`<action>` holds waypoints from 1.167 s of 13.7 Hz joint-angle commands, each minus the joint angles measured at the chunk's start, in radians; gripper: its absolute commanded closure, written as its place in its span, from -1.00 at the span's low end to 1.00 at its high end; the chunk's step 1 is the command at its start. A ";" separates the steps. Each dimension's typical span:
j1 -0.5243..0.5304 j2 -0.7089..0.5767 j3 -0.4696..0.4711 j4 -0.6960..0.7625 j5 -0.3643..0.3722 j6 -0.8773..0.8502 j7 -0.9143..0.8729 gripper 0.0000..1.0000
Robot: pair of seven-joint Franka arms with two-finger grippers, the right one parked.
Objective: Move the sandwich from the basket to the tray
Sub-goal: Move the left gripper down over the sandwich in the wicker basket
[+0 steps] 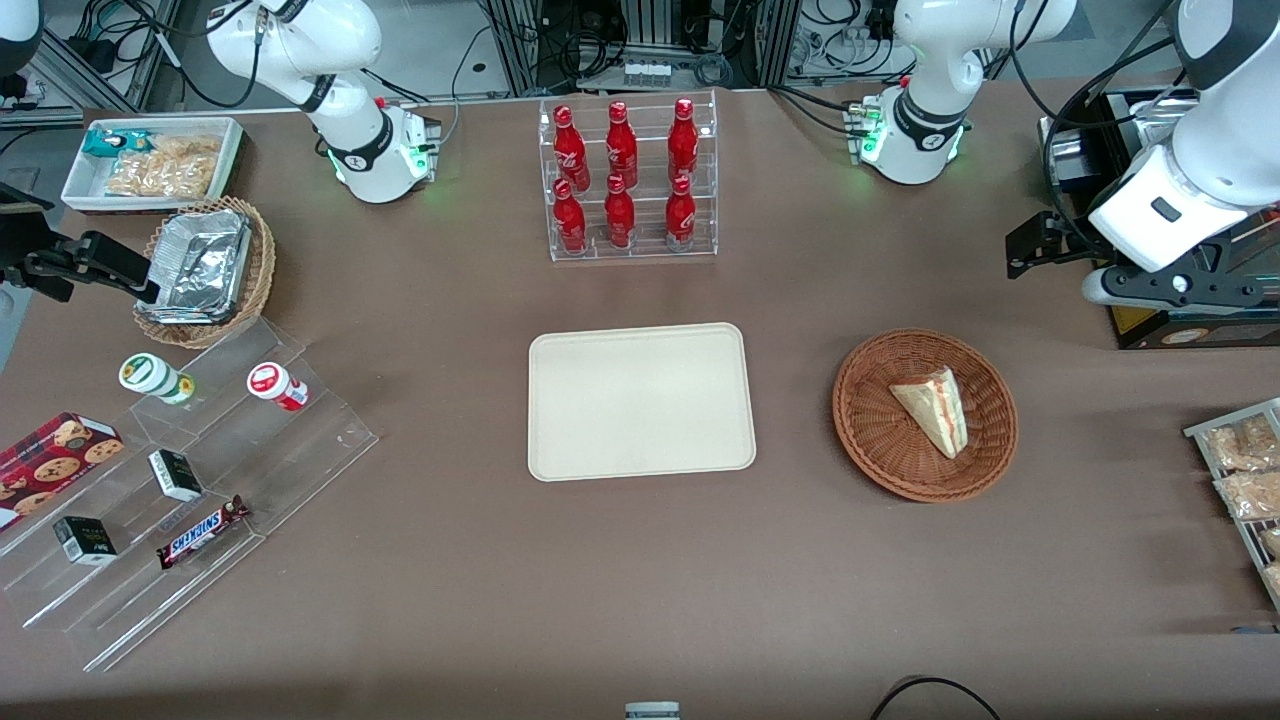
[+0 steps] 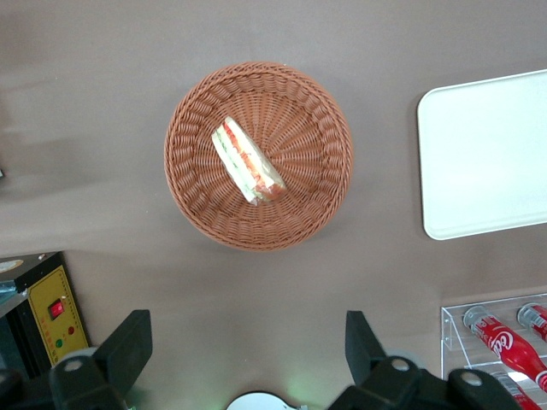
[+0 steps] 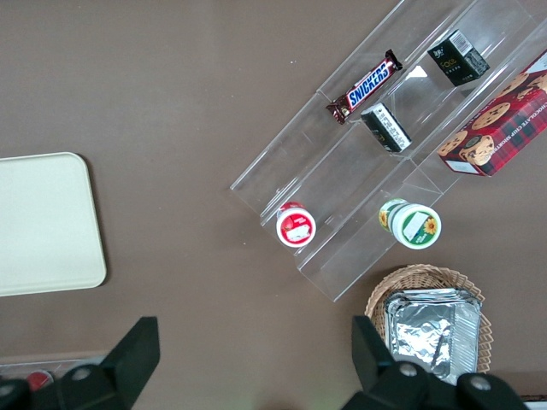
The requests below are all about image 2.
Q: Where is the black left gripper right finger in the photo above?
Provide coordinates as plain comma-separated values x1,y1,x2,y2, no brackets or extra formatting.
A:
327,310,450,410

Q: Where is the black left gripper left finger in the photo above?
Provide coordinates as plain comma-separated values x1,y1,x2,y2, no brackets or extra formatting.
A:
48,309,154,410

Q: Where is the plastic-wrapped sandwich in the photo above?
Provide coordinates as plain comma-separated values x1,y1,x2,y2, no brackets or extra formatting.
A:
211,115,287,205

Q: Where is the brown woven wicker basket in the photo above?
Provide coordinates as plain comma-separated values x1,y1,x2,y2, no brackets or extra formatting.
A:
163,61,354,253

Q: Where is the white plastic tray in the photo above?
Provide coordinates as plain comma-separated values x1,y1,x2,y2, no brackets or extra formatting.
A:
416,68,547,242

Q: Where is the black machine with yellow panel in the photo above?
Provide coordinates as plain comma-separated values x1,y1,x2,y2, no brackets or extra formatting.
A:
0,251,91,381

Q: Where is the clear acrylic bottle rack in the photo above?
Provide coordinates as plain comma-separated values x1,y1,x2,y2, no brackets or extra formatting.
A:
439,292,547,410

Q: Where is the red cola bottle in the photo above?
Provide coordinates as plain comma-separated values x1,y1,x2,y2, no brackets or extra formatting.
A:
516,302,547,343
462,304,547,393
490,370,540,410

